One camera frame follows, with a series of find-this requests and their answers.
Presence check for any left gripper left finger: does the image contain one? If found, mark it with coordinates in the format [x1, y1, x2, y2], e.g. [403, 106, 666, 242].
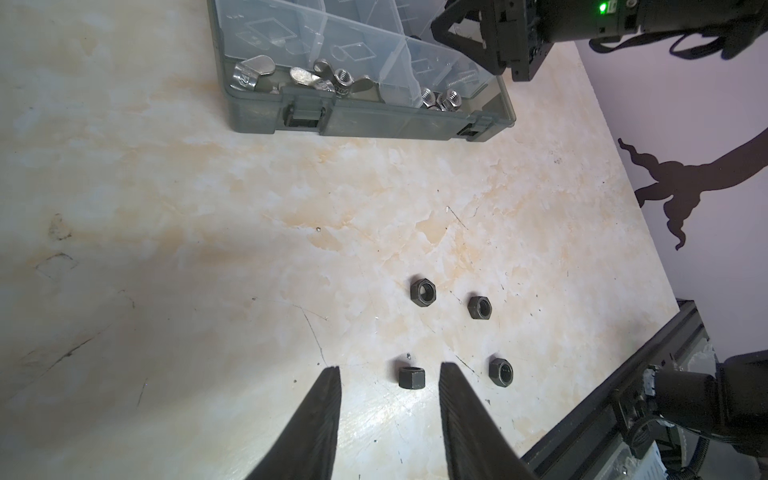
[248, 366, 342, 479]

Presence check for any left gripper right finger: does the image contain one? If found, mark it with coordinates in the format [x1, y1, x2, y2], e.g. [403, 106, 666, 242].
[439, 362, 535, 479]

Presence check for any silver wing nut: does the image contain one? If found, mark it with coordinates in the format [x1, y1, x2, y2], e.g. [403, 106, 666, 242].
[289, 67, 336, 93]
[312, 58, 378, 98]
[230, 55, 276, 91]

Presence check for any black hex nut front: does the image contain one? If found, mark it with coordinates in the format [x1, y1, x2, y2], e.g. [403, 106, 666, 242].
[488, 358, 514, 388]

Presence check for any black hex nut left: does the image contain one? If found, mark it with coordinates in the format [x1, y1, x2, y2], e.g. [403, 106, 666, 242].
[398, 366, 426, 390]

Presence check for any black hex nut small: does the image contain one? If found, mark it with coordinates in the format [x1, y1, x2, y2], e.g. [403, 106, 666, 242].
[467, 296, 493, 320]

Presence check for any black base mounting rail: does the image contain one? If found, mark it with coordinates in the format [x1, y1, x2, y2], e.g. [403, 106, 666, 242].
[522, 300, 709, 479]

